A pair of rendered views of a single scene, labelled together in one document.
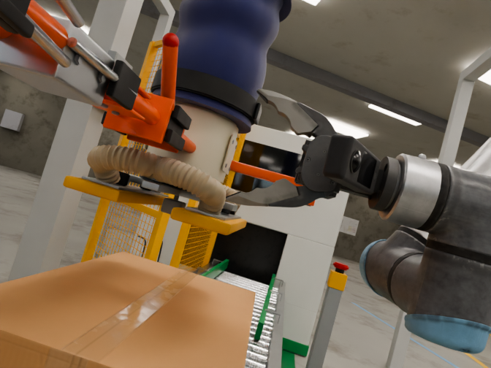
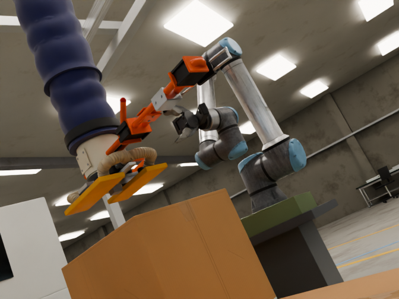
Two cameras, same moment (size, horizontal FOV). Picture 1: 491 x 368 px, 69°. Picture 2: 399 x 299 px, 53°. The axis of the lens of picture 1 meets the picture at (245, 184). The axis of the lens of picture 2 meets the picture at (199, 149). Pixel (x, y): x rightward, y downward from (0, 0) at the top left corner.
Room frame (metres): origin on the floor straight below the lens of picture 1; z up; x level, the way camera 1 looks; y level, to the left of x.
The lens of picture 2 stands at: (-0.48, 1.06, 0.76)
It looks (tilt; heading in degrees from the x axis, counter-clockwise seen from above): 14 degrees up; 310
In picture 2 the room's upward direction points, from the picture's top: 25 degrees counter-clockwise
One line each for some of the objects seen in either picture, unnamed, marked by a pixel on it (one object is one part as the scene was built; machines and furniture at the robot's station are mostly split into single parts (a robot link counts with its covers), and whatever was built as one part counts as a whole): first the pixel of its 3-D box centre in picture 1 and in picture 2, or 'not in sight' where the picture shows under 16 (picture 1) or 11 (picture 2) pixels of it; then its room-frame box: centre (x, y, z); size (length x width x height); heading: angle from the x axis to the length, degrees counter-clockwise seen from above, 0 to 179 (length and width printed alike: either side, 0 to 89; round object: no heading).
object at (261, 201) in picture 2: not in sight; (266, 197); (0.68, -0.67, 0.89); 0.19 x 0.19 x 0.10
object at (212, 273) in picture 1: (202, 274); not in sight; (2.65, 0.11, 0.60); 1.60 x 0.11 x 0.09; 172
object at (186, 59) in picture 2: not in sight; (188, 72); (0.15, 0.20, 1.24); 0.08 x 0.07 x 0.05; 174
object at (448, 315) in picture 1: (447, 293); (231, 143); (0.47, -0.29, 1.13); 0.12 x 0.09 x 0.12; 7
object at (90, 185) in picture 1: (133, 187); (91, 191); (0.76, 0.23, 1.14); 0.34 x 0.10 x 0.05; 174
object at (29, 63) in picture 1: (54, 59); (166, 98); (0.29, 0.18, 1.23); 0.07 x 0.07 x 0.04; 84
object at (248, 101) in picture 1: (207, 101); (94, 135); (0.75, 0.13, 1.36); 0.23 x 0.23 x 0.04
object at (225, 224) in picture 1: (218, 212); (134, 181); (0.74, 0.04, 1.14); 0.34 x 0.10 x 0.05; 174
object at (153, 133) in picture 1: (148, 121); (133, 130); (0.50, 0.16, 1.24); 0.10 x 0.08 x 0.06; 84
